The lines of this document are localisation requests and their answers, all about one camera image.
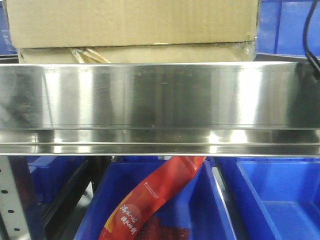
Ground brown cardboard carton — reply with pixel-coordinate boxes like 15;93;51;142
3;0;260;64

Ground grey perforated shelf upright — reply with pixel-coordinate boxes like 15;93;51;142
0;156;47;240

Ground blue bin lower middle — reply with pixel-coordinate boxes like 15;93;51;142
74;156;236;240

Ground red snack package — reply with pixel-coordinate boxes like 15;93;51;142
98;156;205;240

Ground blue bin lower left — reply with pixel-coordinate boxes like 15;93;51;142
26;156;85;203

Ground blue bin lower right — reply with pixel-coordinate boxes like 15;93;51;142
215;157;320;240

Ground blue bin upper right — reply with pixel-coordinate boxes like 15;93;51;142
257;0;313;56

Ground stainless steel shelf rail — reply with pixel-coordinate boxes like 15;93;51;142
0;61;320;157

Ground black cable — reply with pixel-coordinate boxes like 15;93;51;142
302;0;320;81

